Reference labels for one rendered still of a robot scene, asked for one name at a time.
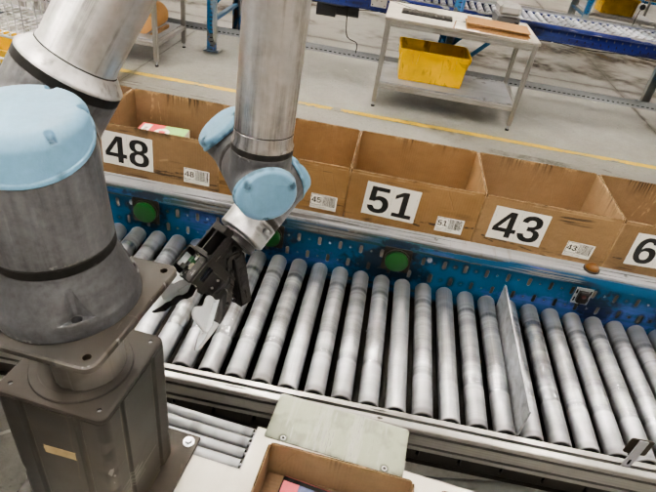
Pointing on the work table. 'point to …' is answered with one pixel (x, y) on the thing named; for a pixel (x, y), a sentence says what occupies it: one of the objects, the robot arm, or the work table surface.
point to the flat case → (297, 486)
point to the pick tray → (322, 472)
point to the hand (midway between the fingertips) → (175, 333)
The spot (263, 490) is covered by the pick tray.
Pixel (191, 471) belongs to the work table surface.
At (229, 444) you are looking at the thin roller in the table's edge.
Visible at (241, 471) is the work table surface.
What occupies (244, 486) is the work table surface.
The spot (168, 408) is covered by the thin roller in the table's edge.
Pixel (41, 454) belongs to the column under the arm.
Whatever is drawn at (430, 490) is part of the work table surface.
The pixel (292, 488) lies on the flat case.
